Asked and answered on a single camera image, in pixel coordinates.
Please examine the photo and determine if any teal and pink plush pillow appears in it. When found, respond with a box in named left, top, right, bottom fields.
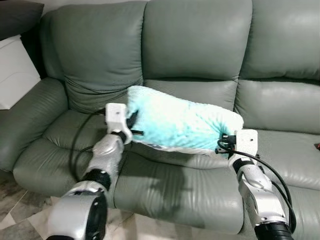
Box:
left=125, top=85, right=245, bottom=156

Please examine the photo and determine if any green leather sofa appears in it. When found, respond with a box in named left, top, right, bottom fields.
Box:
left=0, top=0, right=320, bottom=236

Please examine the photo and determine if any white cabinet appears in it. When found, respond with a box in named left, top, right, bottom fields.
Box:
left=0, top=34, right=42, bottom=111

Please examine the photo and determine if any dark cushion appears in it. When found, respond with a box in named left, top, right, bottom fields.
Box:
left=0, top=0, right=46, bottom=42

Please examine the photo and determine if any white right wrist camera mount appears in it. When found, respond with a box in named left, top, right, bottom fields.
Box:
left=234, top=129, right=259, bottom=162

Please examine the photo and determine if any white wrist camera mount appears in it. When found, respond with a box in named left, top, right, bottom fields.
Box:
left=234, top=129, right=259, bottom=162
left=105, top=103, right=134, bottom=145

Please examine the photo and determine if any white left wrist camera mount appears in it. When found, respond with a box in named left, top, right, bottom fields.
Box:
left=105, top=103, right=134, bottom=145

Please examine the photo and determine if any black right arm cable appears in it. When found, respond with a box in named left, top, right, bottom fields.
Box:
left=216, top=139, right=297, bottom=233

